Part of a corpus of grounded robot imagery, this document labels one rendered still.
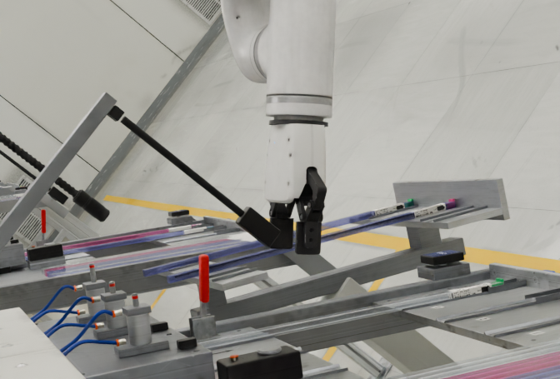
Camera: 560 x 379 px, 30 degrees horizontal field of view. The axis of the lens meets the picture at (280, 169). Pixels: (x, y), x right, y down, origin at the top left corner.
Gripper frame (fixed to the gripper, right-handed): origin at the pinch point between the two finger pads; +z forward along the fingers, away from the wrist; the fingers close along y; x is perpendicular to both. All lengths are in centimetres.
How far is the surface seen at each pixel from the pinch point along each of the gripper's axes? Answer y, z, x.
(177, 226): -153, 6, 27
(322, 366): 19.6, 11.8, -4.0
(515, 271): -1.1, 3.5, 33.6
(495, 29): -235, -70, 176
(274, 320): -8.0, 10.8, 0.8
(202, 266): -5.3, 3.5, -10.3
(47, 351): 22.9, 8.9, -33.6
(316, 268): -81, 11, 37
